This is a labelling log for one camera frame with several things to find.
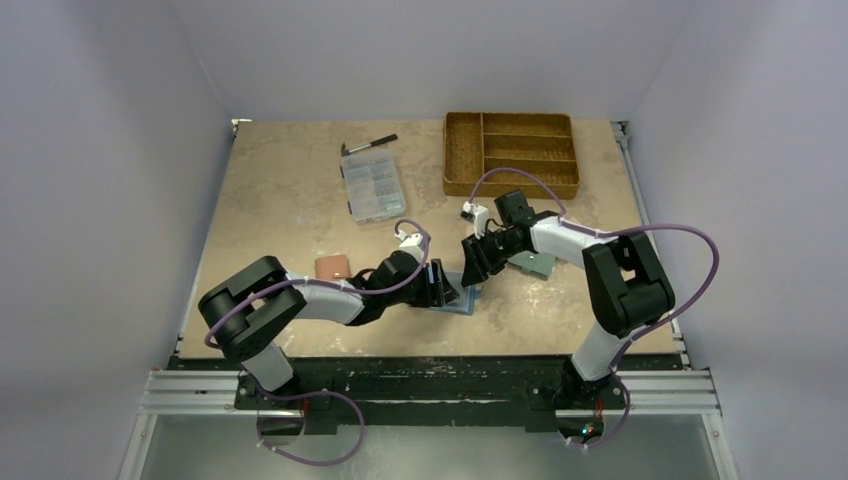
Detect teal green card holder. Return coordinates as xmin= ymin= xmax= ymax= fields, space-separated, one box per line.
xmin=508 ymin=251 xmax=556 ymax=280

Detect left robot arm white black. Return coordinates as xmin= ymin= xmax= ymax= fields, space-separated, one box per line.
xmin=198 ymin=250 xmax=461 ymax=392

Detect pink leather card holder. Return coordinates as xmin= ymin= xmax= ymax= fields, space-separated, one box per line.
xmin=314 ymin=254 xmax=352 ymax=280

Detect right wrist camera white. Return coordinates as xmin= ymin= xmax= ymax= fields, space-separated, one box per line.
xmin=460 ymin=201 xmax=490 ymax=237

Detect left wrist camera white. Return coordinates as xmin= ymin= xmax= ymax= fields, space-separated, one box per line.
xmin=395 ymin=230 xmax=429 ymax=262

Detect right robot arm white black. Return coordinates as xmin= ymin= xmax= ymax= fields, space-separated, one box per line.
xmin=460 ymin=190 xmax=676 ymax=407

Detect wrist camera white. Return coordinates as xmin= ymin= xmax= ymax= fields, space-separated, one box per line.
xmin=460 ymin=201 xmax=490 ymax=237
xmin=395 ymin=230 xmax=429 ymax=262

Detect clear plastic screw organizer box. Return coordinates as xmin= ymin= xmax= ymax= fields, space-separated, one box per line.
xmin=340 ymin=147 xmax=407 ymax=223

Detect blue leather card holder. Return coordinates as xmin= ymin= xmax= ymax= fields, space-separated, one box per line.
xmin=430 ymin=270 xmax=482 ymax=315

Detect wicker cutlery tray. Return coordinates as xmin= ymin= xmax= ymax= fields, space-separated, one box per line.
xmin=442 ymin=112 xmax=580 ymax=200

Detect black metal base rail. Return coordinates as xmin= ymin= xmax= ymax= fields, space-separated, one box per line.
xmin=166 ymin=354 xmax=683 ymax=439

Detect aluminium frame rail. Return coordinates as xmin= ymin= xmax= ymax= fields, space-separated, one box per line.
xmin=140 ymin=370 xmax=721 ymax=416

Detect claw hammer black handle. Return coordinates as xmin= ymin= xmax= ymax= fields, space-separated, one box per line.
xmin=340 ymin=134 xmax=398 ymax=157

